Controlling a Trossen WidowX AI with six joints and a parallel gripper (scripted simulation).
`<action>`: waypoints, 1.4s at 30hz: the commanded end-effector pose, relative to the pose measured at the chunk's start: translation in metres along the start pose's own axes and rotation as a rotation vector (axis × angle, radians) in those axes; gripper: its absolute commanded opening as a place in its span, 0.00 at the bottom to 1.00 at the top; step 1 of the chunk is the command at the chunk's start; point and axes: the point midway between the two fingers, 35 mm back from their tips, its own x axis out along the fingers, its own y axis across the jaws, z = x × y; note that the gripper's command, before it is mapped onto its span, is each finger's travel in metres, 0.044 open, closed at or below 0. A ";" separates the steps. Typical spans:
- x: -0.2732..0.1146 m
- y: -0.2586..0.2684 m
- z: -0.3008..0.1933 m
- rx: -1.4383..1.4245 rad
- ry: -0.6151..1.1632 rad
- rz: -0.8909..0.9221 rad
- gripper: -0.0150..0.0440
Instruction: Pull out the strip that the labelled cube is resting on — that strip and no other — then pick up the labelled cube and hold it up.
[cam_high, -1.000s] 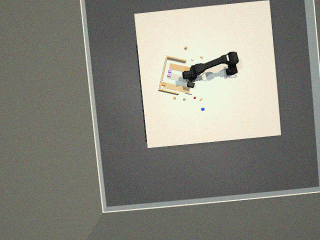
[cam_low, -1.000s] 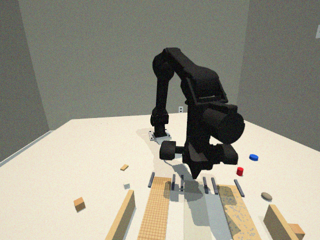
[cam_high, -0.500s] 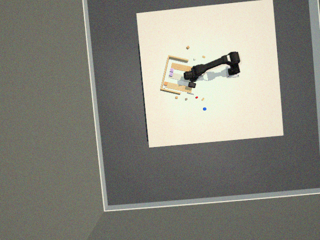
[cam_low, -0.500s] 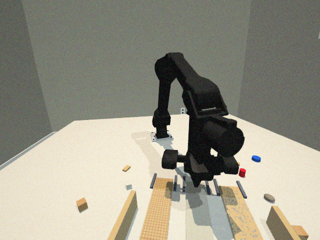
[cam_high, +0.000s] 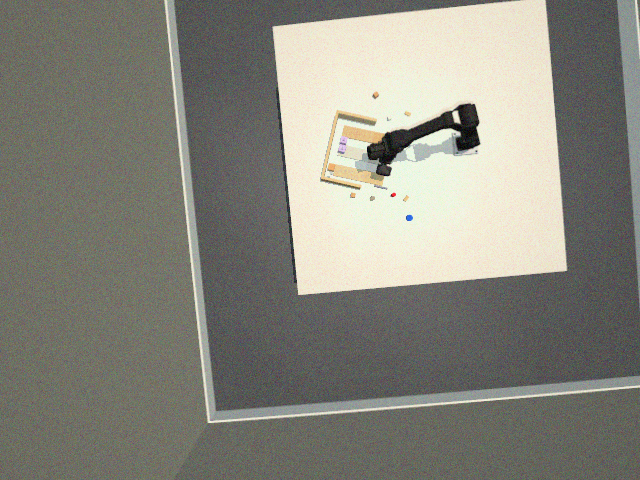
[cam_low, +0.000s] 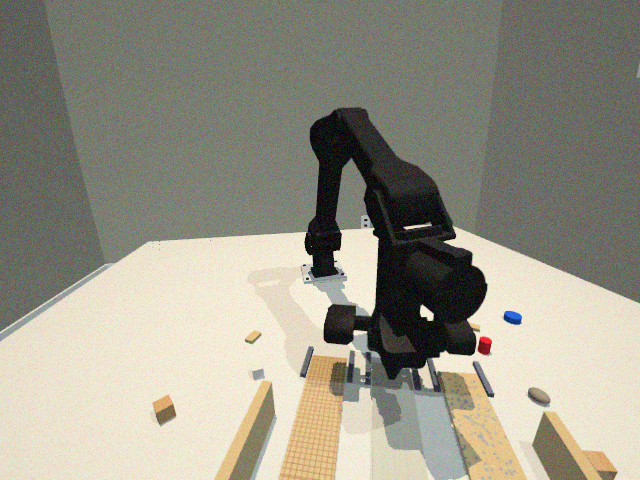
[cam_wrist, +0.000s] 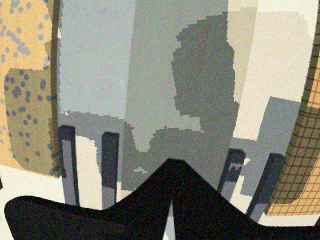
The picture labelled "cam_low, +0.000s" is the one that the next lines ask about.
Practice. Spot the red cylinder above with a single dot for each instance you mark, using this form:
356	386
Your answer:
484	345

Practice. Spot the blue flat disc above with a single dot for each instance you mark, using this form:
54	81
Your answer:
512	317

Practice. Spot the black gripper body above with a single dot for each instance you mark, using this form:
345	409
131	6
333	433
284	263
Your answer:
341	321

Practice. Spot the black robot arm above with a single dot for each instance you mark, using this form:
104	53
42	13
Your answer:
398	194

